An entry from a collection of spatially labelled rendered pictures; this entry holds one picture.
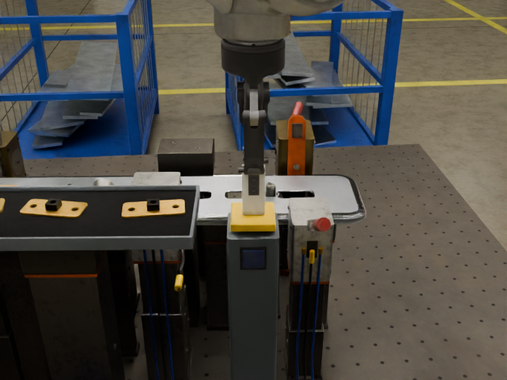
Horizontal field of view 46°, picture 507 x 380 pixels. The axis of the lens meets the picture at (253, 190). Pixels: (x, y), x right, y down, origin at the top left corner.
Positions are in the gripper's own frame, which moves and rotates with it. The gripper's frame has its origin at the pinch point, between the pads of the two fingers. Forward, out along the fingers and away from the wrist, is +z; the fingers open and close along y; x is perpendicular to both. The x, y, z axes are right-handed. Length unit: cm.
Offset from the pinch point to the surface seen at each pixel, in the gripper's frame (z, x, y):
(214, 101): 120, 24, 355
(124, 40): 36, 59, 216
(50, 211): 3.1, 27.3, 0.2
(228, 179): 19.5, 4.7, 39.7
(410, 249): 50, -41, 57
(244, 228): 4.0, 1.2, -3.0
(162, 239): 3.1, 11.4, -6.9
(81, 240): 3.2, 21.5, -6.9
